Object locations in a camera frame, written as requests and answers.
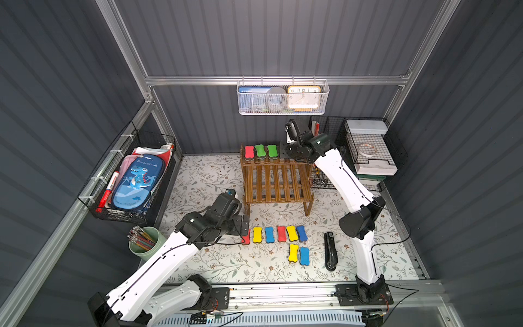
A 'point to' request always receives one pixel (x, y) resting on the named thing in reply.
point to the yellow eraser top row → (293, 254)
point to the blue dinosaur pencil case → (133, 189)
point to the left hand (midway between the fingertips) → (236, 220)
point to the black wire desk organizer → (334, 127)
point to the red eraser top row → (249, 152)
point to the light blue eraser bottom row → (270, 234)
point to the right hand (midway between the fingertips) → (287, 147)
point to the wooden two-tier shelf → (280, 180)
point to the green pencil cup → (145, 241)
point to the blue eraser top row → (304, 254)
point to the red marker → (108, 191)
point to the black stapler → (331, 253)
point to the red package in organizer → (317, 127)
